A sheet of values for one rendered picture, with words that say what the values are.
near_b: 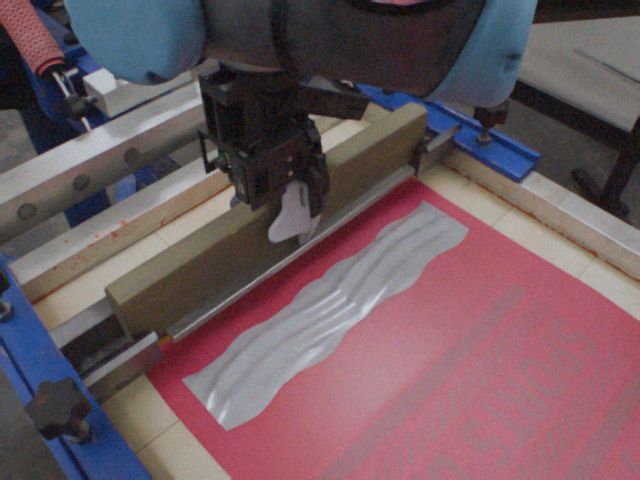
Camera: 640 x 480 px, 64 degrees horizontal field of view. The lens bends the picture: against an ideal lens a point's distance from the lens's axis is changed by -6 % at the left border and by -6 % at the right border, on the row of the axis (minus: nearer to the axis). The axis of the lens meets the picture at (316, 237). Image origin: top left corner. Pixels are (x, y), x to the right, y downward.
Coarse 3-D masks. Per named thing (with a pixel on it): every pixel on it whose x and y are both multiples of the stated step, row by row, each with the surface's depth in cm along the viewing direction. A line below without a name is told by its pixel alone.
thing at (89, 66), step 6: (84, 60) 74; (90, 60) 74; (78, 66) 74; (84, 66) 73; (90, 66) 73; (96, 66) 73; (84, 72) 73; (90, 72) 72; (84, 84) 76; (84, 90) 77; (156, 96) 67; (162, 96) 68; (144, 102) 67; (150, 102) 67; (132, 108) 66; (120, 114) 70
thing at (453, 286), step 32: (416, 192) 68; (352, 224) 64; (384, 224) 64; (480, 224) 64; (320, 256) 60; (448, 256) 60; (480, 256) 60; (512, 256) 60; (416, 288) 57; (448, 288) 57; (480, 288) 57; (544, 288) 57; (576, 288) 57; (384, 320) 54; (416, 320) 54; (448, 320) 54; (576, 320) 54; (608, 320) 54; (416, 352) 52
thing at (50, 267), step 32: (320, 128) 75; (448, 160) 70; (160, 192) 62; (192, 192) 64; (512, 192) 65; (544, 192) 63; (96, 224) 59; (128, 224) 59; (160, 224) 63; (544, 224) 64; (576, 224) 60; (608, 224) 59; (32, 256) 56; (64, 256) 56; (96, 256) 58; (608, 256) 59; (32, 288) 54
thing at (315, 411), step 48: (288, 288) 57; (192, 336) 53; (384, 336) 53; (288, 384) 50; (336, 384) 50; (384, 384) 50; (192, 432) 46; (240, 432) 46; (288, 432) 46; (336, 432) 46
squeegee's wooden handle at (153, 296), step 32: (384, 128) 59; (416, 128) 62; (352, 160) 56; (384, 160) 61; (352, 192) 60; (224, 224) 49; (256, 224) 50; (160, 256) 46; (192, 256) 47; (224, 256) 49; (256, 256) 53; (128, 288) 44; (160, 288) 45; (192, 288) 49; (224, 288) 52; (128, 320) 45; (160, 320) 48
